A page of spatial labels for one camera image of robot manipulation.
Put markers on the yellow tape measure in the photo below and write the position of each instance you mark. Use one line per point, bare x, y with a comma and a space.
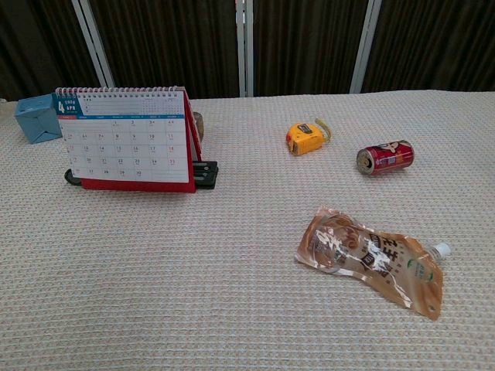
305, 141

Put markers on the dark folding screen panel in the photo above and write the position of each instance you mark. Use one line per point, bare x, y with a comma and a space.
305, 42
170, 42
38, 46
437, 42

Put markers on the red drink can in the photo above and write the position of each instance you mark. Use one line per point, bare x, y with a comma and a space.
388, 156

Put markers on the brown drink pouch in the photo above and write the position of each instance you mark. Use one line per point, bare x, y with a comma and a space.
371, 259

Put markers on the beige woven tablecloth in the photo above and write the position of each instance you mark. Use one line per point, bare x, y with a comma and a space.
232, 270

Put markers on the white spiral desk calendar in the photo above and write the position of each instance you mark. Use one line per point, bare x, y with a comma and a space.
127, 147

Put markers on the blue paper box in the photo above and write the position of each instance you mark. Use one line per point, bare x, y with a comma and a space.
35, 120

